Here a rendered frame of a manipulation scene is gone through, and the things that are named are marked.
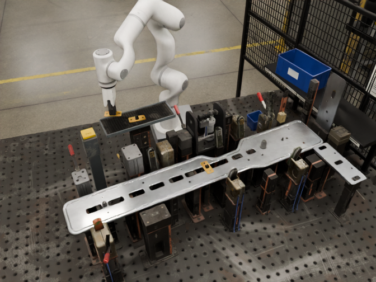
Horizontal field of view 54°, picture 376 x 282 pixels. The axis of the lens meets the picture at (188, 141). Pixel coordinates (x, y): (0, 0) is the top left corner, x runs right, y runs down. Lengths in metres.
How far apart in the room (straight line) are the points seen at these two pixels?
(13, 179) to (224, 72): 2.81
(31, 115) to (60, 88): 0.51
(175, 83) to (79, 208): 0.87
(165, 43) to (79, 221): 0.99
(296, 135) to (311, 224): 0.48
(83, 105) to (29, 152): 1.58
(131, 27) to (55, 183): 1.06
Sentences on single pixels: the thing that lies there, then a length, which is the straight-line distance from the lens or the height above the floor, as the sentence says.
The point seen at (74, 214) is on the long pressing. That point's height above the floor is 1.00.
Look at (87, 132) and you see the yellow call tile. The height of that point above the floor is 1.16.
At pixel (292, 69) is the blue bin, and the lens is 2.42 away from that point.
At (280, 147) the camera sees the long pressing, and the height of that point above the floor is 1.00.
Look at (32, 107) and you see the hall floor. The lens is 4.20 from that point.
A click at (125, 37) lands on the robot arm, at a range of 1.71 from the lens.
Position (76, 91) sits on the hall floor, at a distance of 4.28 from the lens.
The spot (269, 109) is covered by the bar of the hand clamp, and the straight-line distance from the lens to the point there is 2.08.
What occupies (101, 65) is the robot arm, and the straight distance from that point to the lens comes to 1.66.
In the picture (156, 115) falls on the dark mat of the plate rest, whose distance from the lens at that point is 1.91.
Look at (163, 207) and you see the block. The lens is 1.66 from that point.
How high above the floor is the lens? 2.35
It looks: 43 degrees down
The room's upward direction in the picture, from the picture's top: straight up
